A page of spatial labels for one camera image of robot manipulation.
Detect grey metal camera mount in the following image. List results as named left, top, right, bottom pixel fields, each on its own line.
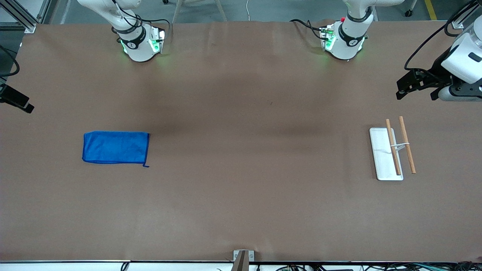
left=233, top=250, right=255, bottom=271

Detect white rack base tray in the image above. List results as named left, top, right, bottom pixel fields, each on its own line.
left=369, top=127, right=404, bottom=181

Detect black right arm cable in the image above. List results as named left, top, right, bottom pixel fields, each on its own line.
left=0, top=44, right=20, bottom=78

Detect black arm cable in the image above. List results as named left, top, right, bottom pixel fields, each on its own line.
left=0, top=44, right=20, bottom=78
left=404, top=0, right=479, bottom=72

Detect blue microfibre towel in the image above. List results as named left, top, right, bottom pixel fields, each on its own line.
left=82, top=131, right=150, bottom=168

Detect black left base cable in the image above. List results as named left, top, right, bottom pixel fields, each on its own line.
left=289, top=18, right=329, bottom=41

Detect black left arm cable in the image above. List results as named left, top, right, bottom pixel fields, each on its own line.
left=404, top=0, right=479, bottom=72

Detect aluminium frame profile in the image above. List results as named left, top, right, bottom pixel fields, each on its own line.
left=451, top=7, right=476, bottom=29
left=0, top=0, right=51, bottom=33

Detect beige wooden stand legs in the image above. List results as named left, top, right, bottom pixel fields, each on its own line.
left=171, top=0, right=227, bottom=24

